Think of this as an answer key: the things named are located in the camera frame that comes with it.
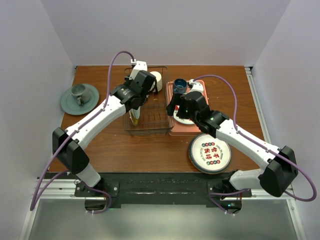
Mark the grey ceramic cup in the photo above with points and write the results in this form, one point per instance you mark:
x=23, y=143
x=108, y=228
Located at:
x=81, y=94

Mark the dark green plate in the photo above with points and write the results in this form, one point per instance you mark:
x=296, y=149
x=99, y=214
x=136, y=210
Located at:
x=71, y=107

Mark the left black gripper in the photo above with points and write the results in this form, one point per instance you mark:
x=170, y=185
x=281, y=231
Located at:
x=128, y=82

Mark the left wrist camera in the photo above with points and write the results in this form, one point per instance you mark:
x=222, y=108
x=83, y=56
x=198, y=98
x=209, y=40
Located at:
x=136, y=67

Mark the chinese text plate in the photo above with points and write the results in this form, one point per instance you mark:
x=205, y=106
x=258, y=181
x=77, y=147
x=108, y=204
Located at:
x=209, y=155

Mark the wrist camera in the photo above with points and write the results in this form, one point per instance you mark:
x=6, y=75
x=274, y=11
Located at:
x=136, y=67
x=195, y=86

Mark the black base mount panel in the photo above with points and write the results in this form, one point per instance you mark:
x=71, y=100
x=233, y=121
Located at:
x=153, y=188

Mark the woven bamboo tray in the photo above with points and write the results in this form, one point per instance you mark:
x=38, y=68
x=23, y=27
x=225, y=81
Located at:
x=133, y=121

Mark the watermelon pattern plate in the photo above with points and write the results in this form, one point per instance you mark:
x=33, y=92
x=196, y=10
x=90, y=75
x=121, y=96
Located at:
x=182, y=121

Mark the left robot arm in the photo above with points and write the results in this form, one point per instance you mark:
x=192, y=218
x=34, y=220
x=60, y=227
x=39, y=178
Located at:
x=69, y=145

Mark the blue ceramic mug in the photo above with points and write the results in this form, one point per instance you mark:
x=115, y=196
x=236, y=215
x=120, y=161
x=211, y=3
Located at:
x=179, y=86

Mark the black wire dish rack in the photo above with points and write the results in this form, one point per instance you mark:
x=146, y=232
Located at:
x=153, y=115

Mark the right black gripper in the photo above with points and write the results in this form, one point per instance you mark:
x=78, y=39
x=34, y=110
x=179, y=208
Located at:
x=177, y=99

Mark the cream mug black handle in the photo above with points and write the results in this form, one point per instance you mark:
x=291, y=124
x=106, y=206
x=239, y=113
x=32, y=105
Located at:
x=156, y=87

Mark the light blue plate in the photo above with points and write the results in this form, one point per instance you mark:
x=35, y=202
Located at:
x=137, y=115

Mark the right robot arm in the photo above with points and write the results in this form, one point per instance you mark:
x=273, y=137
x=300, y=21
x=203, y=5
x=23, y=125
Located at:
x=277, y=166

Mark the pink plastic tray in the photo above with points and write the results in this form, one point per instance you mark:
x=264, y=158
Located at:
x=183, y=127

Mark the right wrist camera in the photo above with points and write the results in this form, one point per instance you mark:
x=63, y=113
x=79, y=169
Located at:
x=195, y=86

